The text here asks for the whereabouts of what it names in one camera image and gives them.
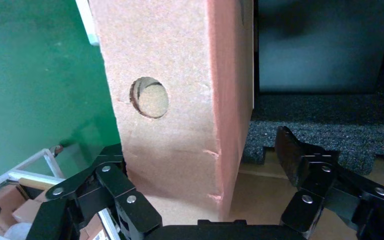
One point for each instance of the black foam box liner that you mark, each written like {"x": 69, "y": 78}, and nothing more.
{"x": 311, "y": 112}

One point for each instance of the small cardboard box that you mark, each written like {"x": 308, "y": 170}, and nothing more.
{"x": 178, "y": 149}

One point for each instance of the brown carton in rack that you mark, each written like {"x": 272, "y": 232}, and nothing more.
{"x": 3, "y": 202}

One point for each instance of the white metal rack frame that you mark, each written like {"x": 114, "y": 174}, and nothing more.
{"x": 36, "y": 178}

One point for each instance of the white plastic pipe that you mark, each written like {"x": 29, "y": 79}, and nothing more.
{"x": 87, "y": 23}

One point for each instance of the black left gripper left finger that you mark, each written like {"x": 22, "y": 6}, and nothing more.
{"x": 112, "y": 185}

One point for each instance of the large open cardboard box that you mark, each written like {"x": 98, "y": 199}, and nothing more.
{"x": 261, "y": 198}

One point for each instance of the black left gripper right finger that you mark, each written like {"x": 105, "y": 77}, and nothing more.
{"x": 314, "y": 179}

